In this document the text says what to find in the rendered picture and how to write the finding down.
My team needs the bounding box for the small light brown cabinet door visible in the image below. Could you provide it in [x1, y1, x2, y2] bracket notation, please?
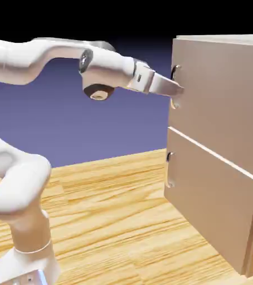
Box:
[163, 126, 253, 276]

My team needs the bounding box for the short curved metal handle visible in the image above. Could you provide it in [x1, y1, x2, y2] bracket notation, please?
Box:
[165, 151, 176, 189]

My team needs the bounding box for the large light brown cabinet door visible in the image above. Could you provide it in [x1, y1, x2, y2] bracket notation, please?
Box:
[168, 38, 253, 179]

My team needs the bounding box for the light brown cabinet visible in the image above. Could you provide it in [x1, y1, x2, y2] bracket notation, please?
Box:
[163, 33, 253, 278]

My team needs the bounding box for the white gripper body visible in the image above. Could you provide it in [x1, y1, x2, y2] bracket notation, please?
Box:
[148, 71, 185, 98]

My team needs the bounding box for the long curved metal handle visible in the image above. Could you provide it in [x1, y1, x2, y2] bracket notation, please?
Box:
[169, 64, 183, 110]

